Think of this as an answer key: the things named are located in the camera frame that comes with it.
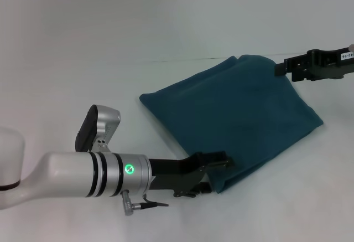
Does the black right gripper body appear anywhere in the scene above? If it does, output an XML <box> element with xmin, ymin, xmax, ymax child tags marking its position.
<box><xmin>306</xmin><ymin>47</ymin><xmax>354</xmax><ymax>82</ymax></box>

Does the blue cotton t-shirt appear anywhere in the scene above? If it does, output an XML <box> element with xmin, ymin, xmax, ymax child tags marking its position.
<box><xmin>139</xmin><ymin>54</ymin><xmax>324</xmax><ymax>194</ymax></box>

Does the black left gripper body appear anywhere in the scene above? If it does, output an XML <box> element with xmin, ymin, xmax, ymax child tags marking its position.
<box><xmin>148</xmin><ymin>152</ymin><xmax>212</xmax><ymax>198</ymax></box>

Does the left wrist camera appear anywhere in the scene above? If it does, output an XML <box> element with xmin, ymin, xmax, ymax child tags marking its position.
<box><xmin>74</xmin><ymin>104</ymin><xmax>122</xmax><ymax>154</ymax></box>

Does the left arm cable with connector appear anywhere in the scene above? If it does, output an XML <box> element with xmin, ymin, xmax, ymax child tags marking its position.
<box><xmin>121</xmin><ymin>188</ymin><xmax>169</xmax><ymax>217</ymax></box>

